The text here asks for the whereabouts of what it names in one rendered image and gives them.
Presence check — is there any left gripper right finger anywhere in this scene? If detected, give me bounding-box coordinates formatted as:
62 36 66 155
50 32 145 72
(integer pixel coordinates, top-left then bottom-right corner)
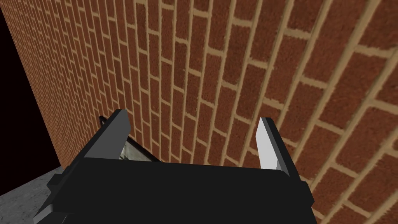
255 117 296 177

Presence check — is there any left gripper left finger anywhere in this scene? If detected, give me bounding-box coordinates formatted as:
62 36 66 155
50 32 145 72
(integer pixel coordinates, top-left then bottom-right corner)
83 108 131 160

